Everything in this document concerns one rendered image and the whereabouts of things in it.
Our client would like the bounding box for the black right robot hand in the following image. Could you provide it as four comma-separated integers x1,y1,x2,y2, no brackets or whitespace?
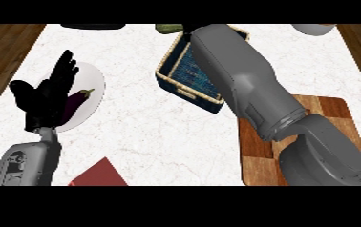
180,23,213,36

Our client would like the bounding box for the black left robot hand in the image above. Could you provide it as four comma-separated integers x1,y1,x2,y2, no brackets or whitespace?
9,49,80,134

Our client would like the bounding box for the green squash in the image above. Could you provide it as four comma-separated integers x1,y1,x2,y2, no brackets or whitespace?
154,23,185,35

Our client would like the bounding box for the blue basket with wicker rim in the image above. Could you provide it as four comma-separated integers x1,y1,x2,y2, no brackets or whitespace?
155,25,251,114

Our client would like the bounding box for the wooden cutting board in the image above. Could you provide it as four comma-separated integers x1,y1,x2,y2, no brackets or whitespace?
237,93,356,187

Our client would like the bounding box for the purple eggplant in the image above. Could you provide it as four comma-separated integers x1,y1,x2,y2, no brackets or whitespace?
59,88,96,126

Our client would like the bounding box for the white plate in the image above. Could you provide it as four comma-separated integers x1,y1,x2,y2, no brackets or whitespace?
40,61,106,134

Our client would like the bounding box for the dark flat object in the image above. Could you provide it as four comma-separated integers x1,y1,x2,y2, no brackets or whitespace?
59,23,127,31

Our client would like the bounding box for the red flat object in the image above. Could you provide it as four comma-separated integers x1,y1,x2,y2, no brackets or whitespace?
68,156,130,187

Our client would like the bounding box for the grey bowl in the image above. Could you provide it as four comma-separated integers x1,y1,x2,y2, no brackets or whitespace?
290,23,339,37

